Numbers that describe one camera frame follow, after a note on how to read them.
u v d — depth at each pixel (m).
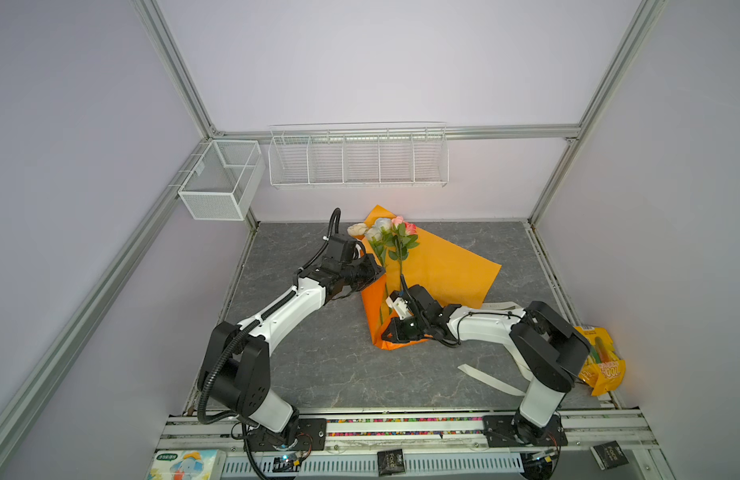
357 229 1.12
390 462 0.68
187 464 0.65
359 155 0.99
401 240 1.09
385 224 1.14
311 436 0.73
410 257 1.11
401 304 0.83
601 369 0.80
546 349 0.47
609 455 0.69
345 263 0.69
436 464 0.71
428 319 0.71
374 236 1.12
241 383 0.43
